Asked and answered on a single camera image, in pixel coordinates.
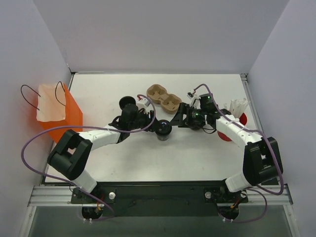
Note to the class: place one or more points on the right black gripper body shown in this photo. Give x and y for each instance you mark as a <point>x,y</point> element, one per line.
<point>184,116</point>

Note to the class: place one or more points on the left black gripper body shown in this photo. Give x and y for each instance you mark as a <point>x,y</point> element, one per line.
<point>151,121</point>

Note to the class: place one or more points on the black paper coffee cup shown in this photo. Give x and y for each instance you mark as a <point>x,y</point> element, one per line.
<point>162,136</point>

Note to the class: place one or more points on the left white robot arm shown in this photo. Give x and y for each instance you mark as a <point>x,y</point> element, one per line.
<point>70,155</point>

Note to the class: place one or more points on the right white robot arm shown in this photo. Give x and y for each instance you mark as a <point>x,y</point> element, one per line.
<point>261,158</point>

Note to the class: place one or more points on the brown cardboard cup carrier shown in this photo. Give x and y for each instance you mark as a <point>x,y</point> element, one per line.
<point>169,102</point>

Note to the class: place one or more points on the red plastic cup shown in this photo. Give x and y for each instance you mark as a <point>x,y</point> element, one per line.
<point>232,130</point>

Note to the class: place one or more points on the orange paper bag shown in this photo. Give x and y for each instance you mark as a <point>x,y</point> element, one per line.
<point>54,107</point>

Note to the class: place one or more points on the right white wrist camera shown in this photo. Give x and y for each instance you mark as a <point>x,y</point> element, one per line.
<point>195,99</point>

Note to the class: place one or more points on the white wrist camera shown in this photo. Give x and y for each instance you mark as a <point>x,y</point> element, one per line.
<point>195,99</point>
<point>143,103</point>

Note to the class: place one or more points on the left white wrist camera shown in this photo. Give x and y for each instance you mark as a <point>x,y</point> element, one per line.
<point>143,103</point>

